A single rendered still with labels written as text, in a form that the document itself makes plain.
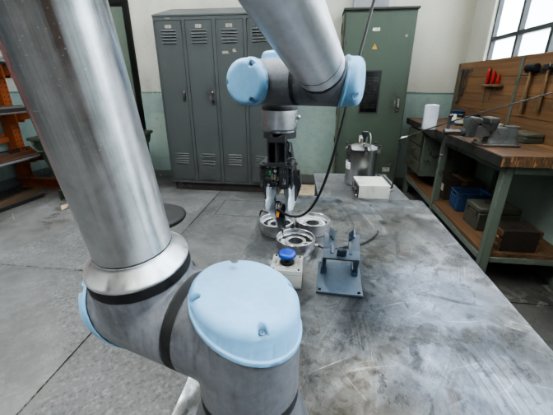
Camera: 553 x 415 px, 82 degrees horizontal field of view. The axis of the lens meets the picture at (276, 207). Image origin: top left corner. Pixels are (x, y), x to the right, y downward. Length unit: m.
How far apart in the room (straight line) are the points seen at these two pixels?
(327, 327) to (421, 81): 3.74
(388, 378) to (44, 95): 0.56
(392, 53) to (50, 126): 3.58
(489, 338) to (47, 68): 0.73
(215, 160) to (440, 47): 2.78
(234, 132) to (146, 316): 3.36
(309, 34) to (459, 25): 3.96
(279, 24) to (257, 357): 0.32
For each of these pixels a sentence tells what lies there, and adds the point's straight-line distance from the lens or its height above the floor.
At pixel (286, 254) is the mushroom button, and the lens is 0.71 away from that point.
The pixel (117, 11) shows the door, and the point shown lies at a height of 2.00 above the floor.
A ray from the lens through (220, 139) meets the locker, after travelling 3.73.
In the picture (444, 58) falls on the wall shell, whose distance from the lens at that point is 4.25.
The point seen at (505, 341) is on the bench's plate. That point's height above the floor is 0.80.
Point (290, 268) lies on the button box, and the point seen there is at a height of 0.85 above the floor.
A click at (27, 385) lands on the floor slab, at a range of 1.92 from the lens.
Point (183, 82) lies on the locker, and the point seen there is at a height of 1.23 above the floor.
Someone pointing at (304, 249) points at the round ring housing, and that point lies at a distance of 0.82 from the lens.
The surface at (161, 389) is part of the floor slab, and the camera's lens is 1.65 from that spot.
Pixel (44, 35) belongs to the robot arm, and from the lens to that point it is 0.30.
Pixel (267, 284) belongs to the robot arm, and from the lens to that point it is 0.35.
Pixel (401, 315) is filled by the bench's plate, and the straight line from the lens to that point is 0.70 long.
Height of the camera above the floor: 1.23
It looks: 22 degrees down
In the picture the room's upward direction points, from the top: straight up
